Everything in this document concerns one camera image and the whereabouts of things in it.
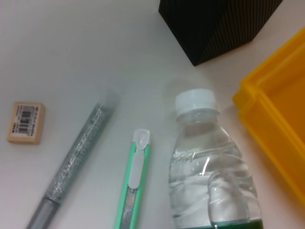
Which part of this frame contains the black mesh pen holder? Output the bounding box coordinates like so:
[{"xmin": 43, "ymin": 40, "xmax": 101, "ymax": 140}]
[{"xmin": 158, "ymin": 0, "xmax": 284, "ymax": 67}]

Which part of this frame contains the yellow plastic bin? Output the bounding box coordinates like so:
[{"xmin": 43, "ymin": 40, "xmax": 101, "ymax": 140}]
[{"xmin": 232, "ymin": 26, "xmax": 305, "ymax": 210}]

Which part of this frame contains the mint green utility knife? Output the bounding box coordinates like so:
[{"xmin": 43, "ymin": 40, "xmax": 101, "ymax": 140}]
[{"xmin": 114, "ymin": 128, "xmax": 153, "ymax": 229}]

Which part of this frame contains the grey glitter pen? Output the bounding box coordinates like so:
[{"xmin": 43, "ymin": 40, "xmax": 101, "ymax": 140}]
[{"xmin": 25, "ymin": 90, "xmax": 121, "ymax": 229}]

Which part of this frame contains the beige eraser with barcode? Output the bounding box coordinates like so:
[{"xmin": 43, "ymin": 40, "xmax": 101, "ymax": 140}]
[{"xmin": 6, "ymin": 102, "xmax": 46, "ymax": 146}]

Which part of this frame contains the clear green-label water bottle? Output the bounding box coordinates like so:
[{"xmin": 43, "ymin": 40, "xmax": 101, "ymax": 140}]
[{"xmin": 168, "ymin": 88, "xmax": 264, "ymax": 229}]

